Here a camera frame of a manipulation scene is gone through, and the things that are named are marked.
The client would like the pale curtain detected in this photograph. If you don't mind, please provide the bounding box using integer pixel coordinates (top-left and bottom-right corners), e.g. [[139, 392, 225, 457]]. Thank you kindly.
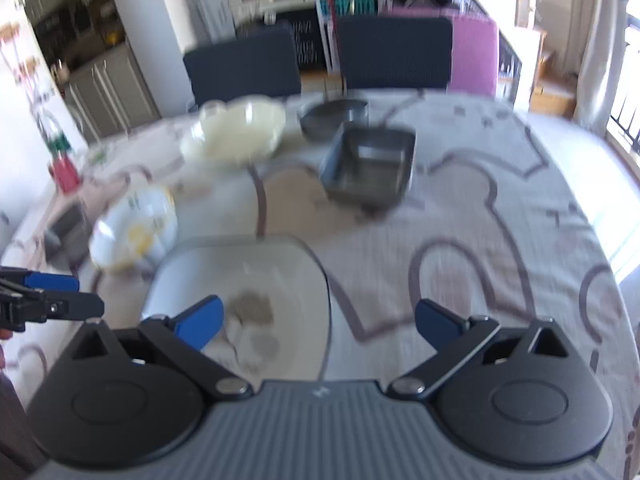
[[572, 0, 632, 133]]

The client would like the grey kitchen cabinet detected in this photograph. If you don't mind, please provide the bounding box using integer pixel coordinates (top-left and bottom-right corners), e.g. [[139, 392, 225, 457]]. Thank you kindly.
[[62, 42, 162, 143]]

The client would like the white sideboard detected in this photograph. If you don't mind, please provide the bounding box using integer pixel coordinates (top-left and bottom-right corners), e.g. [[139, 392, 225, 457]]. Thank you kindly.
[[455, 0, 546, 106]]

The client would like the purple cloth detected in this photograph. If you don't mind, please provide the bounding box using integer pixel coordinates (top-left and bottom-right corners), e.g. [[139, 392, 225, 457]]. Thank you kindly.
[[390, 6, 501, 97]]

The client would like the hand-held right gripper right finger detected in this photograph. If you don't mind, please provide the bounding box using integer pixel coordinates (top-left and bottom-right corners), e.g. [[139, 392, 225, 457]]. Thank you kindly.
[[388, 298, 572, 402]]

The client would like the clear plastic water bottle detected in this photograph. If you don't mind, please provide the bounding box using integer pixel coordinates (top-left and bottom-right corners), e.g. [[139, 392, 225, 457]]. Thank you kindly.
[[35, 109, 71, 161]]

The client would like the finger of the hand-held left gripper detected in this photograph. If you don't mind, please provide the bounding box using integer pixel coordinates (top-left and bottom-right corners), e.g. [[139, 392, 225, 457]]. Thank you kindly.
[[0, 268, 81, 293], [0, 291, 106, 333]]

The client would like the black board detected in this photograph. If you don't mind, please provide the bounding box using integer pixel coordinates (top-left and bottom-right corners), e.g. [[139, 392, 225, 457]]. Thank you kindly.
[[272, 9, 322, 70]]

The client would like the white square plate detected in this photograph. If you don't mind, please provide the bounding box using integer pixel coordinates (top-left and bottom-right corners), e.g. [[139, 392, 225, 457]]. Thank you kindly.
[[141, 234, 332, 382]]

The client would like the dark flat object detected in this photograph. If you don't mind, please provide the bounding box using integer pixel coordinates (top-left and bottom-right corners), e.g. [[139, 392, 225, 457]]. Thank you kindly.
[[44, 205, 93, 266]]

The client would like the dark fabric chair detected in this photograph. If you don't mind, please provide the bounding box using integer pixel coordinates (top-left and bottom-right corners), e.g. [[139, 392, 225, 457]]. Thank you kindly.
[[182, 25, 303, 108], [334, 14, 454, 95]]

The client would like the square metal tray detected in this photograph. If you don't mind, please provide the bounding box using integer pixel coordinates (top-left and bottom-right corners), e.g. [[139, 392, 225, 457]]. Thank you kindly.
[[319, 121, 418, 213]]

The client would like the bear print tablecloth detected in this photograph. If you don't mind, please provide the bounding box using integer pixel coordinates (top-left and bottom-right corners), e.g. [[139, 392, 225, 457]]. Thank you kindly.
[[0, 87, 637, 480]]

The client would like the white floral bowl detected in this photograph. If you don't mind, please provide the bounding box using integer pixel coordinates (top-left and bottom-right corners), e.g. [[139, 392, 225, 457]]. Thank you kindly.
[[89, 186, 179, 275]]

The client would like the cream ceramic dish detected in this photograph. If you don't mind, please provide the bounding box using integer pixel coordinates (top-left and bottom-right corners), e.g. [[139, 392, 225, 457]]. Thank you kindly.
[[179, 96, 287, 165]]

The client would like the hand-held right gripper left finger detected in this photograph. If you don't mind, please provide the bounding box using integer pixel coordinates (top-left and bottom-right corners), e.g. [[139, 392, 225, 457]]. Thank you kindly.
[[71, 295, 254, 402]]

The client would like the round metal bowl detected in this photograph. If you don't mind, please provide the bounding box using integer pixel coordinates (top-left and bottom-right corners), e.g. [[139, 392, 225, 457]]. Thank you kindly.
[[298, 99, 369, 142]]

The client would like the white refrigerator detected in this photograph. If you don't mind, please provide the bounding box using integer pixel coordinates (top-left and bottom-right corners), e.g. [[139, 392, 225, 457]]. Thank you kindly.
[[0, 0, 91, 241]]

